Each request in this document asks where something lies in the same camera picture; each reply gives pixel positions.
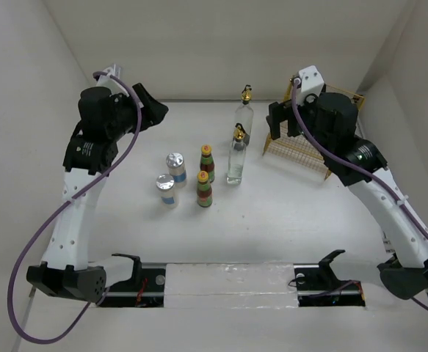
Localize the yellow wire rack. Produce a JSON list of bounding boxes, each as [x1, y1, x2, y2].
[[262, 83, 366, 180]]

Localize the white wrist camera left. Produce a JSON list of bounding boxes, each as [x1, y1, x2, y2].
[[95, 65, 126, 97]]

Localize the silver-lid spice jar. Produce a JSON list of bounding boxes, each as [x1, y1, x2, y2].
[[166, 153, 186, 188], [156, 174, 178, 208]]

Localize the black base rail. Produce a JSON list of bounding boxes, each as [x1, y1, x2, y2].
[[102, 263, 365, 309]]

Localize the glass oil bottle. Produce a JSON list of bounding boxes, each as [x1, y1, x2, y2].
[[226, 123, 247, 185], [234, 84, 254, 145]]

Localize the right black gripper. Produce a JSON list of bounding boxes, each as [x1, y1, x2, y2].
[[267, 92, 333, 157]]

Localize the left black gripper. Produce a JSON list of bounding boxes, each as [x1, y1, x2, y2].
[[106, 84, 167, 141]]

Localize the red sauce bottle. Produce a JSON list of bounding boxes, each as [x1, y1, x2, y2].
[[200, 144, 215, 183], [197, 171, 212, 208]]

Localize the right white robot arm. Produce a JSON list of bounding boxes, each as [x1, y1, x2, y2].
[[266, 92, 428, 300]]

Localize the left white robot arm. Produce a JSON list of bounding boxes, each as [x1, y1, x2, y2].
[[26, 83, 168, 303]]

